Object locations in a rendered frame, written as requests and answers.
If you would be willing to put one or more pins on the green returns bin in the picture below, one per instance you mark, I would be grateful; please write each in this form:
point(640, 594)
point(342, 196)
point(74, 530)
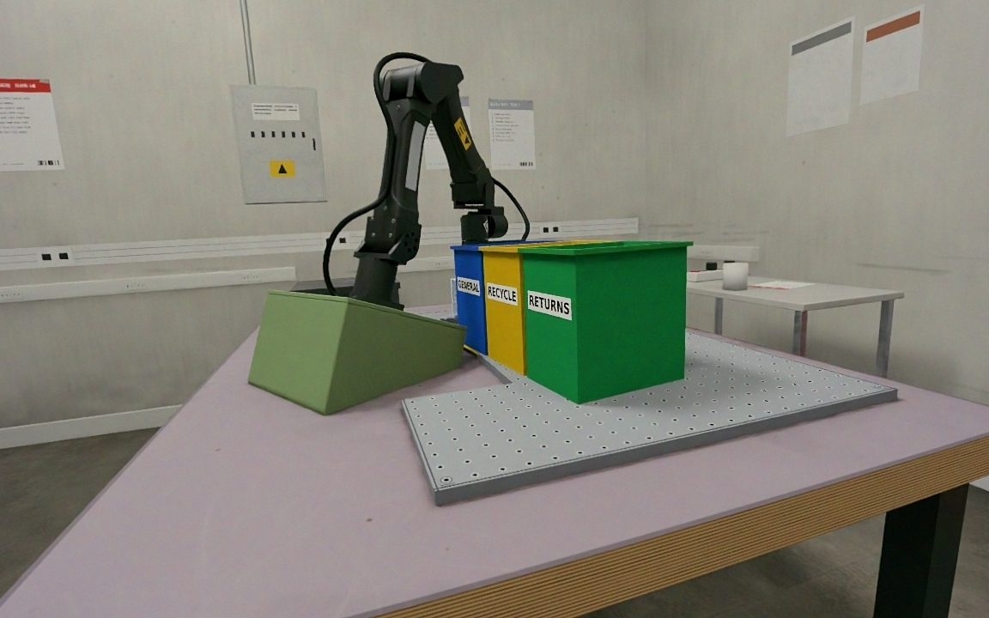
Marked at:
point(604, 321)

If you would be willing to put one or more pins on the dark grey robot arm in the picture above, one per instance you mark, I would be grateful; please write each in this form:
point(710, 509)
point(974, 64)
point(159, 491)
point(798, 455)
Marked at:
point(414, 95)

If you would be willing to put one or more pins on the blue bin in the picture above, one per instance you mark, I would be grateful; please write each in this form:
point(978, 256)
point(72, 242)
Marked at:
point(470, 287)

